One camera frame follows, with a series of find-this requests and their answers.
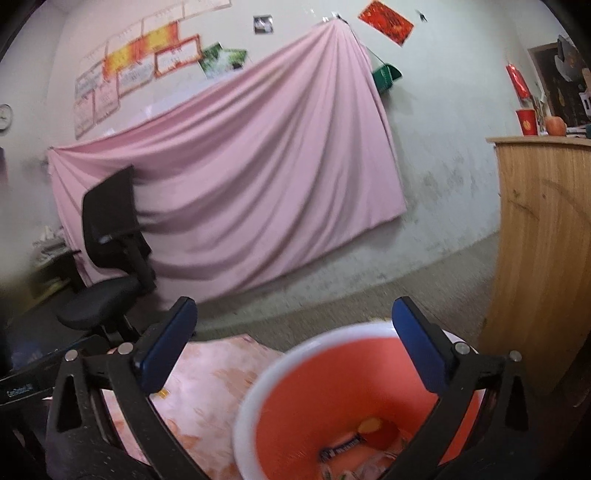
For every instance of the pink floral table cloth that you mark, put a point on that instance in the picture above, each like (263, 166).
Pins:
(207, 383)

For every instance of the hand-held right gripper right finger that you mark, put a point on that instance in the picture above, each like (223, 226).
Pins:
(420, 350)

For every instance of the red paper cup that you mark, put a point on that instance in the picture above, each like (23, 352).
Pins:
(381, 431)

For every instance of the stack of books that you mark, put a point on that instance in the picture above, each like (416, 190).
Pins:
(51, 242)

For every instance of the pink hanging sheet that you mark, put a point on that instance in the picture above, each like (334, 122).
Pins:
(254, 161)

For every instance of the wooden counter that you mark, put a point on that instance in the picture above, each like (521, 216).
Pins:
(540, 230)

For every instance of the blue snack packet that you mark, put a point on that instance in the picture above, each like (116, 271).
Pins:
(341, 450)

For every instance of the group of wall certificates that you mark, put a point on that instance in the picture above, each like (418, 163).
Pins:
(138, 50)

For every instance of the green landscape photo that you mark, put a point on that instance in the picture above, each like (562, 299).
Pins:
(235, 60)
(208, 57)

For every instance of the dark wall hook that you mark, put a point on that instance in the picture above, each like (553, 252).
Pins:
(421, 16)

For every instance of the small dark wall photo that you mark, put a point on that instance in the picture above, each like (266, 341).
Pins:
(262, 24)

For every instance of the round wall clock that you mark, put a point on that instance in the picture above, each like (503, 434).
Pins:
(3, 117)

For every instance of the small red cup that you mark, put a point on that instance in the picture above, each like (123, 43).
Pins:
(527, 122)

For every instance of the red wall poster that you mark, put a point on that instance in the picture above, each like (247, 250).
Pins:
(385, 21)

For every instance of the yellow wooden desk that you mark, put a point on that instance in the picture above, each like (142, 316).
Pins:
(48, 281)

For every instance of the green hanging bag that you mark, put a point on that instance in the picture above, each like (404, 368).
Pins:
(385, 78)

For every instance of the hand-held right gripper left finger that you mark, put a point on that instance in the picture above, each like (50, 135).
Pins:
(168, 350)

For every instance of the red hanging ornament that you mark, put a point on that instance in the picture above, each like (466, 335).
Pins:
(518, 81)

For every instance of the black office chair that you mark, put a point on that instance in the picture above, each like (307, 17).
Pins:
(111, 203)

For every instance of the red plastic bucket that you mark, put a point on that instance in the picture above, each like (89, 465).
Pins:
(323, 392)

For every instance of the orange fruit on counter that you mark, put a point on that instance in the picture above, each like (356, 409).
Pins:
(555, 125)

